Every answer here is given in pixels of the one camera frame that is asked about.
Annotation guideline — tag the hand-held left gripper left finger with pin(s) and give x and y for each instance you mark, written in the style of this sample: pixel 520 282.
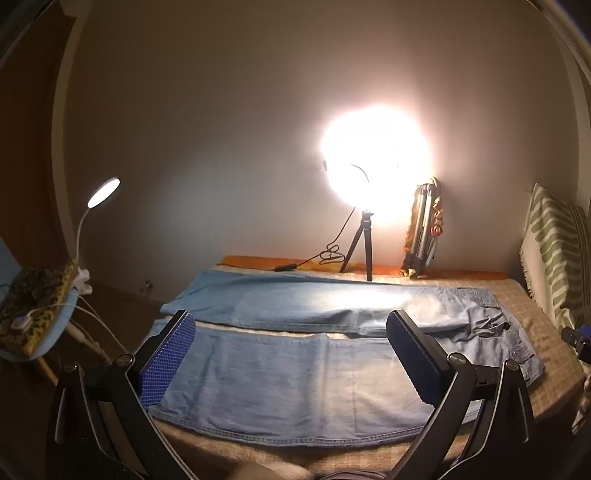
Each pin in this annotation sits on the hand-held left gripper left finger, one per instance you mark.
pixel 168 362

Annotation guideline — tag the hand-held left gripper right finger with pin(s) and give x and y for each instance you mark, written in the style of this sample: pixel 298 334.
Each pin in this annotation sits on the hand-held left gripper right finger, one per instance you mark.
pixel 427 369

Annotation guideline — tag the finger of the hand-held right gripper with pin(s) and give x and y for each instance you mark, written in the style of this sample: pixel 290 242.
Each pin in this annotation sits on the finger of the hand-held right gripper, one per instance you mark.
pixel 574 335

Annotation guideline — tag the blue denim pants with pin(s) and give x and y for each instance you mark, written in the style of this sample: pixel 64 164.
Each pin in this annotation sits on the blue denim pants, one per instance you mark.
pixel 277 383

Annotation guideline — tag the green striped white pillow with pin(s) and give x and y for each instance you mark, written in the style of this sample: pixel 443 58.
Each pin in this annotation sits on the green striped white pillow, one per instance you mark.
pixel 551 249

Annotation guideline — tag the light blue chair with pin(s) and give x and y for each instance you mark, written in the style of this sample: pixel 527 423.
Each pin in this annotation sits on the light blue chair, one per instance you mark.
pixel 55 330

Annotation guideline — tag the folded stand with colourful cloth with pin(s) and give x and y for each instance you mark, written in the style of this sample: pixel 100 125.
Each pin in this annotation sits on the folded stand with colourful cloth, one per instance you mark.
pixel 422 230

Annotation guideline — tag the small black tripod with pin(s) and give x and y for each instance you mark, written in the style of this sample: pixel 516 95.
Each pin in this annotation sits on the small black tripod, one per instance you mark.
pixel 366 240

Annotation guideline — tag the leopard print cushion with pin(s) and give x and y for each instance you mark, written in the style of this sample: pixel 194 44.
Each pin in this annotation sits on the leopard print cushion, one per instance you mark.
pixel 39 295

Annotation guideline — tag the white gooseneck clip lamp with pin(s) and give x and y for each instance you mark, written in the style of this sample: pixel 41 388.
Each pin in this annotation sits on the white gooseneck clip lamp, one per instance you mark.
pixel 104 191

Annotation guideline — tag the wooden door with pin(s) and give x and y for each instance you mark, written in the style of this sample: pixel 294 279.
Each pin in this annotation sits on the wooden door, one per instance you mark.
pixel 27 161

